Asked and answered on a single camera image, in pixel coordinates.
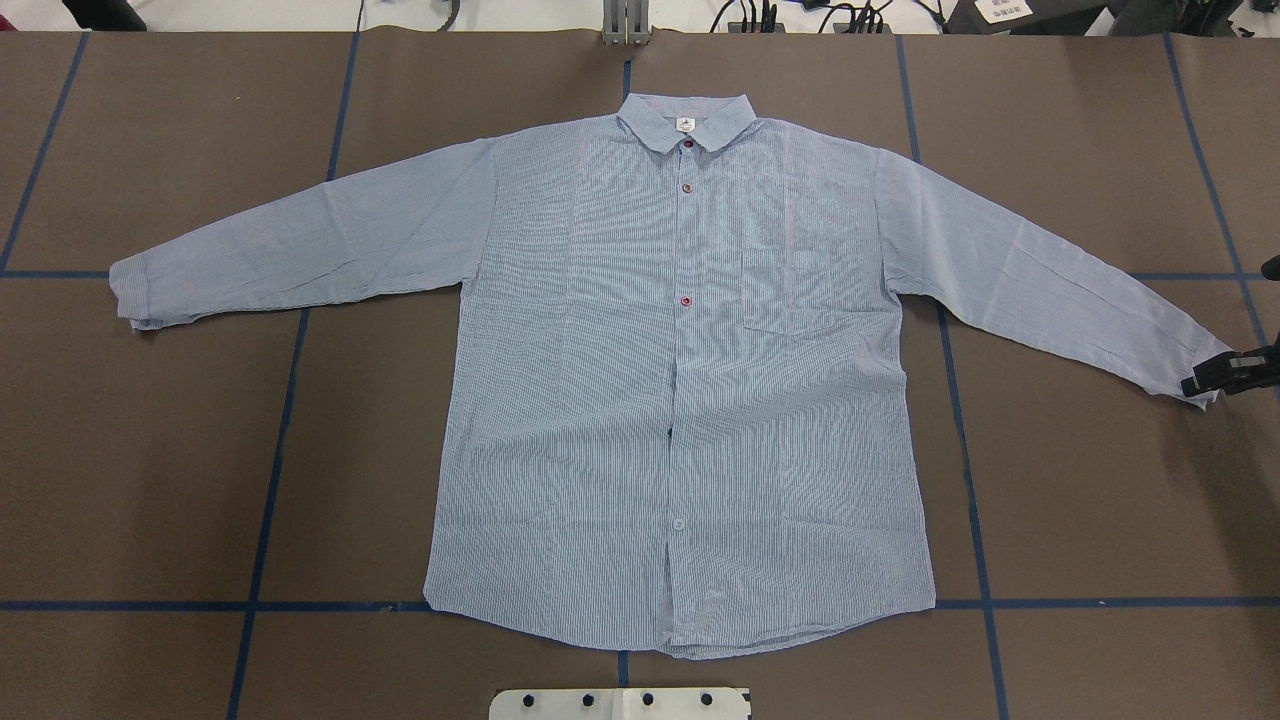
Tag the light blue striped shirt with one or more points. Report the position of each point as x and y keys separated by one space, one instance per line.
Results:
x=678 y=420

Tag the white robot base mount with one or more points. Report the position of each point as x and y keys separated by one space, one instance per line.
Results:
x=623 y=703

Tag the grey aluminium frame post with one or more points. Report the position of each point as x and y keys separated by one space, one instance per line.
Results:
x=626 y=23

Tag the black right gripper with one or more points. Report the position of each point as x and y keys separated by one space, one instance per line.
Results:
x=1243 y=371

